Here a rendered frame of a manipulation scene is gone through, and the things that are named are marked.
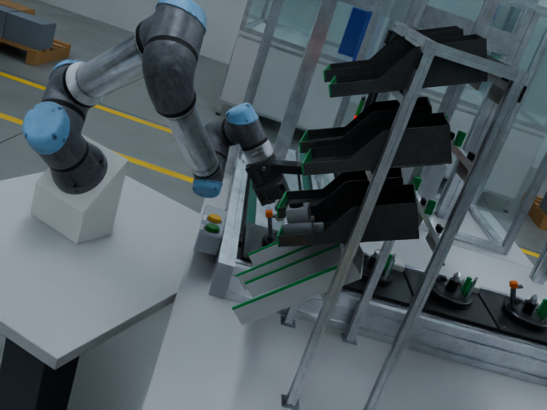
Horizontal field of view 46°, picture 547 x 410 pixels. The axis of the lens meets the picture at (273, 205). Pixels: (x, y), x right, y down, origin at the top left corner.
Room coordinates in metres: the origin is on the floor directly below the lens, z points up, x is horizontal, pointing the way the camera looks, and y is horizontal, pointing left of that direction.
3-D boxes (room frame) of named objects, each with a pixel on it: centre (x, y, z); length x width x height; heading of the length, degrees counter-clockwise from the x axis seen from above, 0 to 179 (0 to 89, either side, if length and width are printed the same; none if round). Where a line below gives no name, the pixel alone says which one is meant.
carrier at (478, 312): (1.74, -0.57, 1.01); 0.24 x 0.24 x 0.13; 6
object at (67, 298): (1.61, 0.48, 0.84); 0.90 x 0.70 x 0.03; 159
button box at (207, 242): (1.74, 0.15, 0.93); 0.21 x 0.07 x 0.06; 6
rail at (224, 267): (1.94, 0.11, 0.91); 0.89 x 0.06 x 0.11; 6
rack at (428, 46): (1.34, -0.24, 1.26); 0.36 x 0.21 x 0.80; 6
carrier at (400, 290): (1.71, -0.33, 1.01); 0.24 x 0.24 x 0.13; 6
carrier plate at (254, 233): (1.68, -0.07, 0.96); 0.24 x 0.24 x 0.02; 6
